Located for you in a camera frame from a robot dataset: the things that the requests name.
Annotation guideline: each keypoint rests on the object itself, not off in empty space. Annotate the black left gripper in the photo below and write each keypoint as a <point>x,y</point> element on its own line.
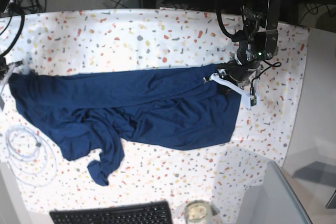
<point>240,75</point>

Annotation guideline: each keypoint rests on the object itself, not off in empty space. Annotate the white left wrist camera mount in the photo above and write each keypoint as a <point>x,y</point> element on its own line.
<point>249,98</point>

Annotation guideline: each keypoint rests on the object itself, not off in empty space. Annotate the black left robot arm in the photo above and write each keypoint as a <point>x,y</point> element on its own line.
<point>257,41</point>

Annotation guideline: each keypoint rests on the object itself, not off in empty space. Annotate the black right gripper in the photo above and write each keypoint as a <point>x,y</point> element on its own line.
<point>3,67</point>

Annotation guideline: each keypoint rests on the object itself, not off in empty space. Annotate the terrazzo patterned table cloth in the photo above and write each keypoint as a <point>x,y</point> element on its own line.
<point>39,179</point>

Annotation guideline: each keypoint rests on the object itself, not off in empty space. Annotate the dark blue t-shirt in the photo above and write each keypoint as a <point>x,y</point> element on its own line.
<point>173,108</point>

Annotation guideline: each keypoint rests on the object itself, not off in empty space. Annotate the clear glass jar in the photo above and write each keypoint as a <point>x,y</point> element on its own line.
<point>198,212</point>

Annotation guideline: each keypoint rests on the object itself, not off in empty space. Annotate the black computer keyboard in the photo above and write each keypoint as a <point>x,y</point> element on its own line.
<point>154,212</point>

